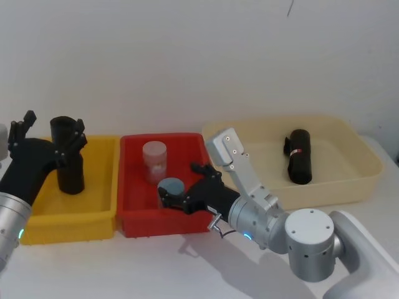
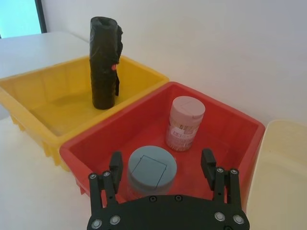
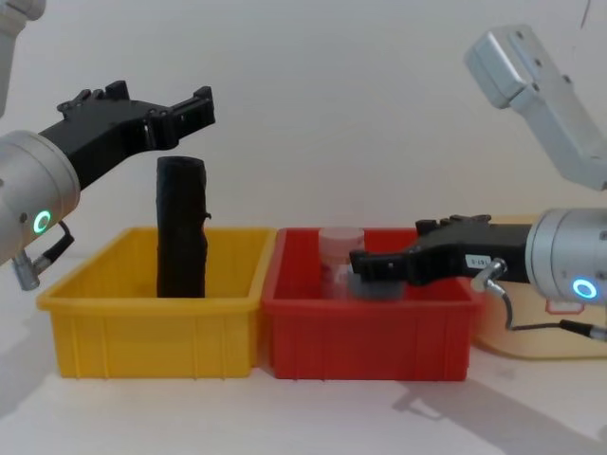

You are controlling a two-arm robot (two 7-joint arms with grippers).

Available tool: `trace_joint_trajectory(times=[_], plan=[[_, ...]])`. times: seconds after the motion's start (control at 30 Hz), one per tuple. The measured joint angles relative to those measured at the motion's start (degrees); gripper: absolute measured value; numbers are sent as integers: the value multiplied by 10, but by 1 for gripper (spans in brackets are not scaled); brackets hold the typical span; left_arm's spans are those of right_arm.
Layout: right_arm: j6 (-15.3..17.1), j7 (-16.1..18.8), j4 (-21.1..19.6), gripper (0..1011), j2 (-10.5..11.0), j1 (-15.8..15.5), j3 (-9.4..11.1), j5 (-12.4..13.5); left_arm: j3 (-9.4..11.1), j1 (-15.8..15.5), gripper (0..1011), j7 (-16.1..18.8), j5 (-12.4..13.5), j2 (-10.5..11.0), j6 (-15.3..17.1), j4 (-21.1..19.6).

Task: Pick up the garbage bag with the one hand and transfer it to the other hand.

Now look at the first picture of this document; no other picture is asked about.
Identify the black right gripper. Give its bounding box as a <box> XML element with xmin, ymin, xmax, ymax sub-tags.
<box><xmin>157</xmin><ymin>161</ymin><xmax>241</xmax><ymax>216</ymax></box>

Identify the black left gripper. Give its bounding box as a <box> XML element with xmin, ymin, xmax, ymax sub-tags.
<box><xmin>0</xmin><ymin>110</ymin><xmax>89</xmax><ymax>206</ymax></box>

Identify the jar with grey-blue lid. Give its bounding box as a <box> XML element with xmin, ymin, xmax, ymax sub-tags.
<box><xmin>157</xmin><ymin>178</ymin><xmax>186</xmax><ymax>210</ymax></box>

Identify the tall black cylinder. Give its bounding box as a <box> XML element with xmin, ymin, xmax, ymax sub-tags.
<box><xmin>49</xmin><ymin>115</ymin><xmax>86</xmax><ymax>195</ymax></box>

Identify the clear plastic jar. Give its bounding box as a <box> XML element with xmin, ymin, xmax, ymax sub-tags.
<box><xmin>142</xmin><ymin>141</ymin><xmax>168</xmax><ymax>185</ymax></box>

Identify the red plastic bin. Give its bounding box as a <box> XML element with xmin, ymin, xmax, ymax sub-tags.
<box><xmin>115</xmin><ymin>132</ymin><xmax>216</xmax><ymax>239</ymax></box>

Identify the yellow plastic bin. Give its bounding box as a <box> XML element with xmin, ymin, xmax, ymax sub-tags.
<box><xmin>19</xmin><ymin>135</ymin><xmax>121</xmax><ymax>245</ymax></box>

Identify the black roll with white label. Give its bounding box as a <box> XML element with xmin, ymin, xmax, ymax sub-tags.
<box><xmin>283</xmin><ymin>128</ymin><xmax>314</xmax><ymax>185</ymax></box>

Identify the cream plastic bin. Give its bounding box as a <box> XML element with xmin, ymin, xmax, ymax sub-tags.
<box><xmin>201</xmin><ymin>115</ymin><xmax>385</xmax><ymax>211</ymax></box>

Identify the thin dark gripper cable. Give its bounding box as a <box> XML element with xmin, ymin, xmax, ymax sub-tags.
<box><xmin>206</xmin><ymin>206</ymin><xmax>247</xmax><ymax>240</ymax></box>

